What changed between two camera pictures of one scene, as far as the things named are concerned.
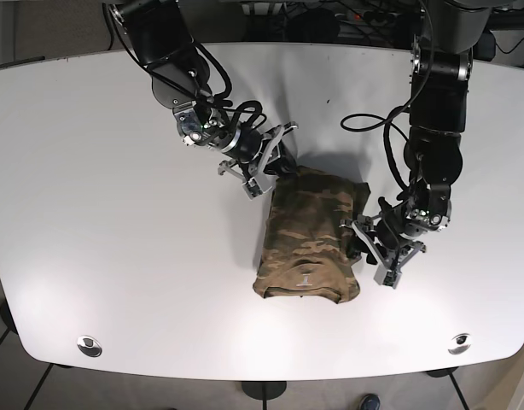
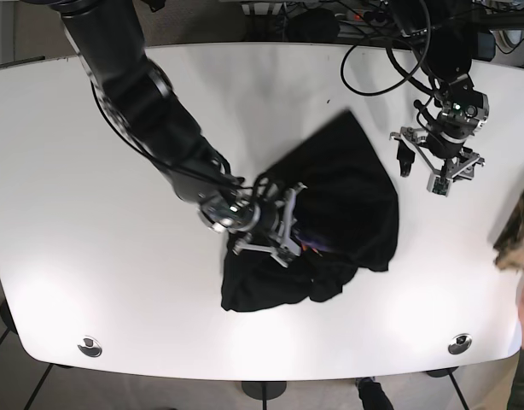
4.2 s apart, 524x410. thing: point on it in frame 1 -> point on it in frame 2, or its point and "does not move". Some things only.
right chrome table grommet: [459, 343] does not move
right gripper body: [376, 238] -> [448, 157]
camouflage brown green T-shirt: [305, 247] -> [515, 243]
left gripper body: [259, 157] -> [275, 231]
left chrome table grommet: [90, 346] does not move
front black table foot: [264, 390] does not move
